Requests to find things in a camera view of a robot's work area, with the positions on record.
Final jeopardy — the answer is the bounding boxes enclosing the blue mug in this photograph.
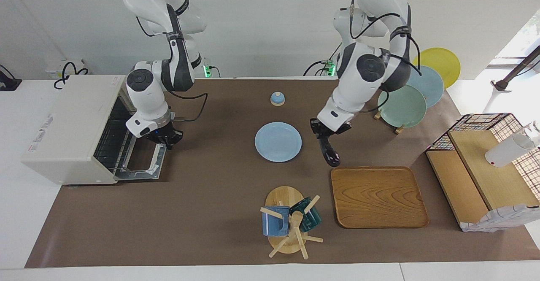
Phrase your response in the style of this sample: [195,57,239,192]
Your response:
[262,205,291,237]

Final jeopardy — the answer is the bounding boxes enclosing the pale green plate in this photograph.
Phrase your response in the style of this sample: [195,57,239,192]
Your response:
[377,85,427,129]

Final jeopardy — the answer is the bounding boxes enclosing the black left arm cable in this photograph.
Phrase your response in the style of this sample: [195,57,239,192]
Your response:
[349,0,422,113]

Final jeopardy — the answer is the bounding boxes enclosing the white patterned cloth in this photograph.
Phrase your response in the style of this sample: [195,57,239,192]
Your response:
[461,204,540,233]

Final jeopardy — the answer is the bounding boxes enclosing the wooden plate rack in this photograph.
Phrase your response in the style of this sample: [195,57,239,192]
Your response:
[374,109,405,135]

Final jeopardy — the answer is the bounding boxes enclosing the yellow plate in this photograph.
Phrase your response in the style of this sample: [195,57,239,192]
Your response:
[413,47,461,89]

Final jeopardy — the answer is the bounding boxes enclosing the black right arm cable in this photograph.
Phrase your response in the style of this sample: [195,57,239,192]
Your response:
[165,88,208,122]

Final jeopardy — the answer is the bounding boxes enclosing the wooden shelf boards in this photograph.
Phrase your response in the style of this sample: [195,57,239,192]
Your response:
[426,130,540,231]

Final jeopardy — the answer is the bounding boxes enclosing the brown table mat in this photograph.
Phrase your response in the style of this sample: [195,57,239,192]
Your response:
[24,78,540,269]

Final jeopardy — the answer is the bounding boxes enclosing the black arm base cable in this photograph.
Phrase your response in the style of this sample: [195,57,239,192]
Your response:
[304,41,343,77]

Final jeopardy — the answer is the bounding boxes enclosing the black looped wall cable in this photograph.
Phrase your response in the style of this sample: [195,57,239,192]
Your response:
[54,62,90,90]

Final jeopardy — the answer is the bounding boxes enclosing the white cylindrical bottle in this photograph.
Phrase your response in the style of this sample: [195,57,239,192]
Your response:
[485,121,540,168]

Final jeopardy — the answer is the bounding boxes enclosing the glass oven door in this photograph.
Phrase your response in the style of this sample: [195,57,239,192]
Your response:
[113,141,168,180]

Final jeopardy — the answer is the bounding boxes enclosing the black clamp object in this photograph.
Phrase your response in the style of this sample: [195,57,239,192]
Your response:
[0,65,22,92]

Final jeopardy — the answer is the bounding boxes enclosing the white wall socket box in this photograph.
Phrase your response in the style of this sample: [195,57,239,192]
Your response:
[46,59,87,79]

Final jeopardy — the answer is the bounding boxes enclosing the beige toaster oven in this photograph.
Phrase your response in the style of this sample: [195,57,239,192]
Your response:
[21,74,163,185]

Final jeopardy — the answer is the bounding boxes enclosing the dark purple eggplant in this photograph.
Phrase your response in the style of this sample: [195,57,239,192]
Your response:
[319,134,341,167]

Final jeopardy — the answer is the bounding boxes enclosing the light blue round plate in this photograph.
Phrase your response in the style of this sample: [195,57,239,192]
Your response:
[254,122,302,163]

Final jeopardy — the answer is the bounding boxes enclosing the dark green mug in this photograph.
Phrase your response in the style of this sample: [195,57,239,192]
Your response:
[289,197,322,232]

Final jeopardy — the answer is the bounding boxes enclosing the black metal pole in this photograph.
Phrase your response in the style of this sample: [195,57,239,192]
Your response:
[491,45,540,92]

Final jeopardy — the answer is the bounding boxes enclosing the black wire basket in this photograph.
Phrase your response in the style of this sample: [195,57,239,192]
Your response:
[425,113,540,189]

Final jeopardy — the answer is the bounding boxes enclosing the rectangular wooden tray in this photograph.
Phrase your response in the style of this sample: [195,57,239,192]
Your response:
[330,166,429,229]

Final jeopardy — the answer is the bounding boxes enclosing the wooden mug tree stand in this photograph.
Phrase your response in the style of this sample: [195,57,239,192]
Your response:
[259,186,324,259]

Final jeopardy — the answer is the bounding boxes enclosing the light blue racked plate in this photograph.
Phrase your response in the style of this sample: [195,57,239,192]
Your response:
[407,65,445,108]

